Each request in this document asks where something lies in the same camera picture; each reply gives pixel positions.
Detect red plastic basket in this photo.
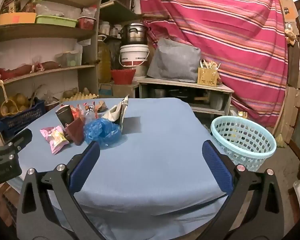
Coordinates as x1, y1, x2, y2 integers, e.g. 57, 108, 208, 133
111, 69, 136, 85

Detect small red basket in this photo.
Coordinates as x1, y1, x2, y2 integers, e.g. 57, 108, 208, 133
77, 16, 96, 30

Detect cardboard box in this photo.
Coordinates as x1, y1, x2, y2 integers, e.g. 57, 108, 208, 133
276, 0, 298, 22

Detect silver printed snack bag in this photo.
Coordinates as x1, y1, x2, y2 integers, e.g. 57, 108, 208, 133
102, 95, 129, 132

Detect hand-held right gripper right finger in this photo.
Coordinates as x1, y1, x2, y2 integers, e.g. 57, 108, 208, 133
190, 140, 284, 240

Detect low wooden shelf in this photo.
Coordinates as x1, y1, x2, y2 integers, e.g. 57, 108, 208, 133
136, 77, 235, 117

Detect clear plastic container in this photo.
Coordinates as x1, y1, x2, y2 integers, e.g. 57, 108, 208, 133
55, 51, 82, 68

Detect tall wooden shelf unit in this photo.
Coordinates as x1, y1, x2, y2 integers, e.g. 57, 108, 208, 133
0, 0, 102, 142

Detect metal cooking pot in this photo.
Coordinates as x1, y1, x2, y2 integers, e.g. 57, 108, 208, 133
120, 23, 149, 46

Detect yellow plastic tray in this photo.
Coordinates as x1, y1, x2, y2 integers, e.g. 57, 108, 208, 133
0, 12, 37, 26

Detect light blue plastic basket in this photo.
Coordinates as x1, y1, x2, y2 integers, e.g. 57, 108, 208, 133
210, 116, 277, 172

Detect white plastic bucket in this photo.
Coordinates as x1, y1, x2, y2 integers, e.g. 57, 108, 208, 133
119, 44, 150, 68

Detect cardboard sheets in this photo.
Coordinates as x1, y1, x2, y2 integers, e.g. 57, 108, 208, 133
280, 44, 300, 143

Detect brown paper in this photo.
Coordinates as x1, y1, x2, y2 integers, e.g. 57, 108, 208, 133
95, 101, 108, 113

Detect green plastic tray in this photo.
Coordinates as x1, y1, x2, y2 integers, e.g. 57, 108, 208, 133
36, 15, 78, 28

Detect large yellow oil jug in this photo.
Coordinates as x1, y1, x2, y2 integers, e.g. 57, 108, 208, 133
97, 36, 113, 84

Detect maroon snack packet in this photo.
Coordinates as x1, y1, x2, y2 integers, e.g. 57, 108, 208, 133
65, 117, 86, 146

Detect red mesh bags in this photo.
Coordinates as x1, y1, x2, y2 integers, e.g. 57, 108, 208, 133
0, 61, 62, 81

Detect pink snack packet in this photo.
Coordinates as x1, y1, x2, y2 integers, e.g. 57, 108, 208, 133
40, 126, 70, 155

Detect cardboard egg tray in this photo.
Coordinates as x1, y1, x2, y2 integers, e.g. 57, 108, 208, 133
61, 92, 100, 103

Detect blue plastic bag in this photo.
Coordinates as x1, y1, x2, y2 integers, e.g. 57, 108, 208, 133
84, 118, 123, 149

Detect blue tablecloth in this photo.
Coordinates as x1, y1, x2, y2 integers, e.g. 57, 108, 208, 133
9, 97, 234, 240

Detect grey fabric bag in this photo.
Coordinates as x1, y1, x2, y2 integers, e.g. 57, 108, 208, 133
147, 38, 201, 83

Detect black snack packet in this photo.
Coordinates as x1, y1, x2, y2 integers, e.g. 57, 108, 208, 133
55, 104, 74, 128

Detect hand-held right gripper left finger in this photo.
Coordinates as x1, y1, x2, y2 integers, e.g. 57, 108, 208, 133
16, 141, 120, 240

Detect wooden utensil holder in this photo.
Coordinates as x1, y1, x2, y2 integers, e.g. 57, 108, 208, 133
197, 59, 221, 87

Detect red striped cloth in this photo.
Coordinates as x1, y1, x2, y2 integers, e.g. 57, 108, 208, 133
137, 0, 289, 128

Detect black and white candy wrapper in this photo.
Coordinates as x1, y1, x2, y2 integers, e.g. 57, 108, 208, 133
84, 102, 97, 116

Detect dark blue plastic crate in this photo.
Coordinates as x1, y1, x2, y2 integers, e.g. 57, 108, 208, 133
0, 99, 46, 136

